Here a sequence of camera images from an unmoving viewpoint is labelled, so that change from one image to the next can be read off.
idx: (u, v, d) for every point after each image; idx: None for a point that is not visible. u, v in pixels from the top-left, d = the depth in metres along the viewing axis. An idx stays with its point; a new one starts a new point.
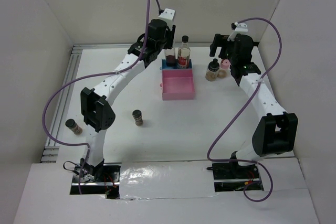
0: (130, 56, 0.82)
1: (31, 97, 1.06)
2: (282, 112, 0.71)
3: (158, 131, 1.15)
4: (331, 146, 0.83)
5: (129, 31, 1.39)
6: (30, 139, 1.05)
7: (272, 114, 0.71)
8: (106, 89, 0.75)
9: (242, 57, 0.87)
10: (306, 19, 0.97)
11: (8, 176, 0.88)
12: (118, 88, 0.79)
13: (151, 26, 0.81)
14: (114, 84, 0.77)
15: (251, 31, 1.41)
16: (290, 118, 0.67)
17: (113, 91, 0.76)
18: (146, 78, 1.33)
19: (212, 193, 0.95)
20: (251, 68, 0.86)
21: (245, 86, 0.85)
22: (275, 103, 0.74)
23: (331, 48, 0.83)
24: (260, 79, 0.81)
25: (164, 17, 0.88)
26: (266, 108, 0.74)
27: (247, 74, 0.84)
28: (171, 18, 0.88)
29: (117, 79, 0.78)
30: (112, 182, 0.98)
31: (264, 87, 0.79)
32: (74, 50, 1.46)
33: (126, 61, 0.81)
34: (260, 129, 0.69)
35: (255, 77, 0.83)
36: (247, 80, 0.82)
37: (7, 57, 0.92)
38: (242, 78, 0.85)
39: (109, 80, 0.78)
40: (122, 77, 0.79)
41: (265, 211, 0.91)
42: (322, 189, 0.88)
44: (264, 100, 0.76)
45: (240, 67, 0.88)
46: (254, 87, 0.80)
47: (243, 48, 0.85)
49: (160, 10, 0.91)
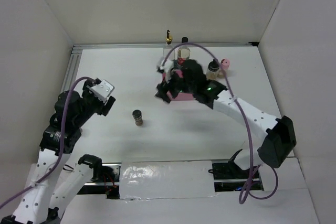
0: (45, 153, 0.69)
1: (31, 97, 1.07)
2: (275, 119, 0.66)
3: (158, 131, 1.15)
4: (330, 146, 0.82)
5: (129, 31, 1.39)
6: (31, 139, 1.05)
7: (271, 129, 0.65)
8: (29, 212, 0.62)
9: (200, 80, 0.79)
10: (306, 18, 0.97)
11: (9, 175, 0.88)
12: (45, 200, 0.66)
13: (59, 103, 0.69)
14: (37, 200, 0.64)
15: (250, 31, 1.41)
16: (286, 122, 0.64)
17: (38, 209, 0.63)
18: (146, 78, 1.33)
19: (211, 193, 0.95)
20: (216, 86, 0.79)
21: (222, 108, 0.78)
22: (264, 114, 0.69)
23: (329, 47, 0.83)
24: (232, 96, 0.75)
25: (98, 91, 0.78)
26: (261, 125, 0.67)
27: (218, 97, 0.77)
28: (106, 96, 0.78)
29: (38, 192, 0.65)
30: (112, 182, 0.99)
31: (241, 102, 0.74)
32: (74, 50, 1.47)
33: (42, 162, 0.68)
34: (266, 148, 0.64)
35: (226, 95, 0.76)
36: (222, 102, 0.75)
37: (7, 56, 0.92)
38: (213, 103, 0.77)
39: (29, 197, 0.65)
40: (44, 187, 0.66)
41: (266, 211, 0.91)
42: (321, 189, 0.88)
44: (252, 117, 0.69)
45: (203, 92, 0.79)
46: (234, 106, 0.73)
47: (195, 72, 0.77)
49: (96, 80, 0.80)
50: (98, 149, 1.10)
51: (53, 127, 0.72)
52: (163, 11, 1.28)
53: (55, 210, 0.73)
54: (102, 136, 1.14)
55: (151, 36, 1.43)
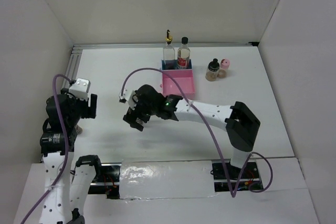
0: (50, 157, 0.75)
1: (31, 96, 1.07)
2: (230, 108, 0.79)
3: (158, 131, 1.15)
4: (329, 146, 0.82)
5: (129, 31, 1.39)
6: (31, 139, 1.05)
7: (228, 117, 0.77)
8: (56, 214, 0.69)
9: (156, 99, 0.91)
10: (306, 18, 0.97)
11: (9, 175, 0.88)
12: (66, 199, 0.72)
13: (50, 106, 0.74)
14: (58, 201, 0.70)
15: (250, 31, 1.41)
16: (238, 107, 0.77)
17: (63, 209, 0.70)
18: (146, 78, 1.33)
19: (211, 193, 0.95)
20: (173, 100, 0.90)
21: (185, 116, 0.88)
22: (218, 106, 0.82)
23: (329, 47, 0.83)
24: (188, 102, 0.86)
25: (76, 89, 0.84)
26: (219, 116, 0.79)
27: (177, 108, 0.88)
28: (85, 89, 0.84)
29: (56, 194, 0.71)
30: (112, 182, 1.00)
31: (197, 104, 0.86)
32: (74, 50, 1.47)
33: (50, 165, 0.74)
34: (233, 136, 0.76)
35: (183, 103, 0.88)
36: (181, 110, 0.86)
37: (7, 56, 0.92)
38: (175, 114, 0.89)
39: (50, 202, 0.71)
40: (61, 187, 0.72)
41: (266, 211, 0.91)
42: (321, 188, 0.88)
44: (210, 113, 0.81)
45: (164, 108, 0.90)
46: (192, 110, 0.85)
47: (148, 94, 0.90)
49: (72, 81, 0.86)
50: (98, 149, 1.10)
51: (48, 132, 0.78)
52: (163, 12, 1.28)
53: (76, 210, 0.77)
54: (102, 136, 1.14)
55: (151, 36, 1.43)
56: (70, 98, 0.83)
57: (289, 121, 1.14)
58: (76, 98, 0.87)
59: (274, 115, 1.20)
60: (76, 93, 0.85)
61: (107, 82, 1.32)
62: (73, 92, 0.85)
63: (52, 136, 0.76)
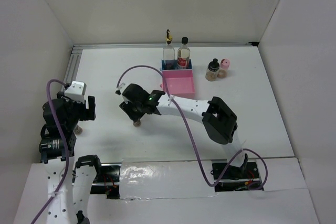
0: (52, 163, 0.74)
1: (31, 96, 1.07)
2: (207, 102, 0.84)
3: (158, 131, 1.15)
4: (329, 147, 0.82)
5: (129, 31, 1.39)
6: (31, 139, 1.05)
7: (205, 112, 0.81)
8: (61, 219, 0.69)
9: (139, 95, 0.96)
10: (307, 18, 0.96)
11: (9, 175, 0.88)
12: (71, 203, 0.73)
13: (46, 113, 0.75)
14: (62, 206, 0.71)
15: (250, 31, 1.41)
16: (216, 102, 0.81)
17: (67, 213, 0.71)
18: (147, 78, 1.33)
19: (211, 193, 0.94)
20: (155, 95, 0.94)
21: (167, 111, 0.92)
22: (197, 101, 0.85)
23: (329, 47, 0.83)
24: (169, 97, 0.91)
25: (72, 93, 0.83)
26: (197, 110, 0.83)
27: (158, 103, 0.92)
28: (81, 93, 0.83)
29: (60, 199, 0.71)
30: (112, 182, 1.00)
31: (177, 99, 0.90)
32: (74, 50, 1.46)
33: (51, 172, 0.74)
34: (210, 129, 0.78)
35: (166, 97, 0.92)
36: (163, 105, 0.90)
37: (7, 56, 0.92)
38: (157, 108, 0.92)
39: (53, 208, 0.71)
40: (64, 193, 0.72)
41: (265, 211, 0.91)
42: (320, 189, 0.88)
44: (189, 107, 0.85)
45: (146, 103, 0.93)
46: (172, 105, 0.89)
47: (132, 91, 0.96)
49: (66, 84, 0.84)
50: (98, 149, 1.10)
51: (46, 138, 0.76)
52: (163, 12, 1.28)
53: (81, 213, 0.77)
54: (102, 136, 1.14)
55: (151, 36, 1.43)
56: (66, 103, 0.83)
57: (289, 121, 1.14)
58: (73, 101, 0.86)
59: (274, 115, 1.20)
60: (72, 96, 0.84)
61: (107, 81, 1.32)
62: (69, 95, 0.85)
63: (52, 141, 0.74)
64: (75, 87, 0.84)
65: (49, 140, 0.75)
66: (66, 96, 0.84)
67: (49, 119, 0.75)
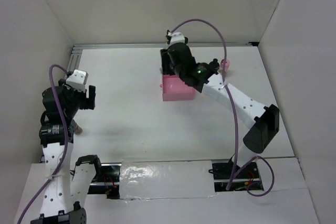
0: (52, 148, 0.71)
1: (30, 96, 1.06)
2: (263, 107, 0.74)
3: (158, 132, 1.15)
4: (329, 147, 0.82)
5: (129, 31, 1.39)
6: (31, 139, 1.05)
7: (258, 116, 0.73)
8: (57, 203, 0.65)
9: (189, 63, 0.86)
10: (307, 18, 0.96)
11: (9, 176, 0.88)
12: (67, 188, 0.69)
13: (48, 99, 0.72)
14: (59, 190, 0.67)
15: (250, 31, 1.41)
16: (273, 112, 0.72)
17: (64, 198, 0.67)
18: (147, 78, 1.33)
19: (211, 193, 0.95)
20: (205, 70, 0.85)
21: (212, 93, 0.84)
22: (252, 102, 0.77)
23: (329, 48, 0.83)
24: (223, 83, 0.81)
25: (73, 81, 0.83)
26: (248, 110, 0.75)
27: (208, 81, 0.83)
28: (82, 82, 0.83)
29: (57, 183, 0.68)
30: (113, 182, 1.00)
31: (231, 88, 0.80)
32: (74, 50, 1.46)
33: (50, 156, 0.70)
34: (253, 135, 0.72)
35: (218, 80, 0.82)
36: (213, 87, 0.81)
37: (7, 57, 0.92)
38: (203, 86, 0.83)
39: (50, 192, 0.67)
40: (61, 177, 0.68)
41: (265, 211, 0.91)
42: (320, 188, 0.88)
44: (242, 104, 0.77)
45: (192, 73, 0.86)
46: (223, 92, 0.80)
47: (182, 54, 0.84)
49: (68, 72, 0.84)
50: (98, 149, 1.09)
51: (46, 125, 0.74)
52: (163, 11, 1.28)
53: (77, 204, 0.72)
54: (102, 136, 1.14)
55: (151, 36, 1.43)
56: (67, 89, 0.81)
57: (288, 121, 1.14)
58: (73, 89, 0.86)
59: None
60: (73, 84, 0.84)
61: (107, 81, 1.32)
62: (70, 83, 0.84)
63: (52, 126, 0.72)
64: (77, 76, 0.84)
65: (49, 126, 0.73)
66: (66, 84, 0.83)
67: (50, 106, 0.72)
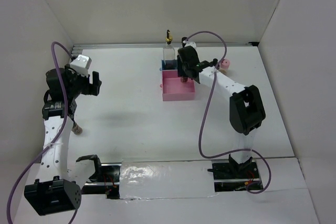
0: (53, 120, 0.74)
1: (30, 96, 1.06)
2: (243, 87, 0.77)
3: (158, 131, 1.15)
4: (329, 147, 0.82)
5: (129, 31, 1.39)
6: (31, 139, 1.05)
7: (236, 92, 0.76)
8: (53, 169, 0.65)
9: (193, 61, 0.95)
10: (307, 18, 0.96)
11: (9, 176, 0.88)
12: (63, 158, 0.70)
13: (51, 78, 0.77)
14: (56, 158, 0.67)
15: (250, 32, 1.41)
16: (252, 90, 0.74)
17: (60, 165, 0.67)
18: (147, 78, 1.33)
19: (211, 193, 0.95)
20: (203, 64, 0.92)
21: (205, 82, 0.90)
22: (235, 83, 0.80)
23: (329, 48, 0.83)
24: (214, 70, 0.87)
25: (76, 65, 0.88)
26: (229, 89, 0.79)
27: (202, 70, 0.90)
28: (84, 66, 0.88)
29: (54, 151, 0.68)
30: (112, 182, 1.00)
31: (220, 75, 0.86)
32: (74, 50, 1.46)
33: (50, 126, 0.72)
34: (233, 110, 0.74)
35: (210, 69, 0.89)
36: (203, 73, 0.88)
37: (7, 57, 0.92)
38: (199, 75, 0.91)
39: (46, 159, 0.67)
40: (59, 146, 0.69)
41: (265, 211, 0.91)
42: (320, 188, 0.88)
44: (225, 84, 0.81)
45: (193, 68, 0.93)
46: (212, 77, 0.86)
47: (188, 52, 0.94)
49: (73, 57, 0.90)
50: (98, 149, 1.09)
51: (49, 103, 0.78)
52: (163, 11, 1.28)
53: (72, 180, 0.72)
54: (102, 136, 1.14)
55: (151, 36, 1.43)
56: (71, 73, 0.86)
57: (288, 121, 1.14)
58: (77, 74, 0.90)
59: (274, 115, 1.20)
60: (77, 68, 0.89)
61: (107, 81, 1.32)
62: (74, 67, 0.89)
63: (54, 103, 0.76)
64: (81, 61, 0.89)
65: (51, 103, 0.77)
66: (71, 67, 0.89)
67: (53, 84, 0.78)
